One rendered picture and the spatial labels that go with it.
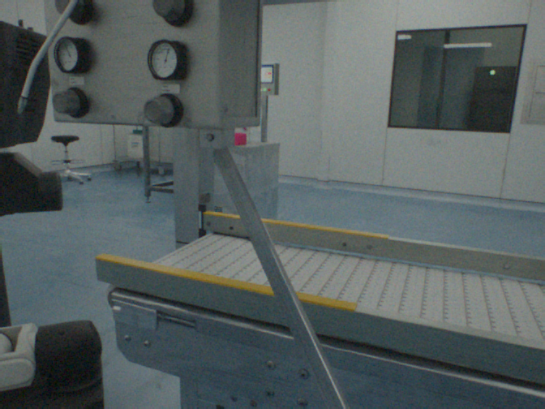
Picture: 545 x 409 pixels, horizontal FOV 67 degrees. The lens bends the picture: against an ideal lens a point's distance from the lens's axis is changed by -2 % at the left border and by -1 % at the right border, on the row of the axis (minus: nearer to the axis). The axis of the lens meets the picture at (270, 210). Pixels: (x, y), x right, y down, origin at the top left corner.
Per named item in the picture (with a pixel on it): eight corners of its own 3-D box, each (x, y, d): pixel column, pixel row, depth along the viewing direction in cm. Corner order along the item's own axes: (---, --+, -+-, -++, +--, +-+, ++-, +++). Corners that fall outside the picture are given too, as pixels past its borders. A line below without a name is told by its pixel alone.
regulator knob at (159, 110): (139, 127, 40) (137, 82, 39) (155, 127, 43) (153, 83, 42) (167, 129, 39) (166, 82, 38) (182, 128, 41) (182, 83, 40)
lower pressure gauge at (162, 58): (147, 80, 40) (145, 40, 39) (155, 81, 41) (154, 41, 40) (179, 79, 39) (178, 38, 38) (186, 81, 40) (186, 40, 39)
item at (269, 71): (246, 142, 344) (248, 62, 329) (253, 141, 353) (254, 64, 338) (272, 144, 334) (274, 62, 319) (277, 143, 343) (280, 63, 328)
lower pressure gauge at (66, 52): (54, 73, 44) (51, 36, 44) (64, 74, 46) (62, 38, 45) (79, 72, 43) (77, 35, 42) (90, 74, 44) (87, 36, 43)
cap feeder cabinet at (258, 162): (180, 233, 347) (178, 141, 329) (218, 218, 396) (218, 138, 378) (245, 246, 320) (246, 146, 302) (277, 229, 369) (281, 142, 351)
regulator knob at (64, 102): (49, 118, 45) (45, 75, 44) (66, 118, 47) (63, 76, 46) (71, 118, 44) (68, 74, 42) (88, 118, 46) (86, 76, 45)
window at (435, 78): (387, 127, 528) (396, 30, 500) (387, 127, 529) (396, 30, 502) (509, 133, 468) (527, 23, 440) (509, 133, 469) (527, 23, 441)
